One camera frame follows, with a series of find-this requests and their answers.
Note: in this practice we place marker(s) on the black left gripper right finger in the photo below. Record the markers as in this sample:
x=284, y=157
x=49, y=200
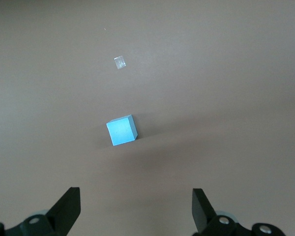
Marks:
x=201, y=211

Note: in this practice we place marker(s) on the clear tape piece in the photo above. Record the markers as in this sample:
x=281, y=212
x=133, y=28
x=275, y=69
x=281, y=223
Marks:
x=120, y=62

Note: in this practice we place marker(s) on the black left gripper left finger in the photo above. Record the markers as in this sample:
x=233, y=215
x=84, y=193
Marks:
x=64, y=211

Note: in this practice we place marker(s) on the blue foam block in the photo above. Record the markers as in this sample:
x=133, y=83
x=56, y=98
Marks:
x=120, y=132

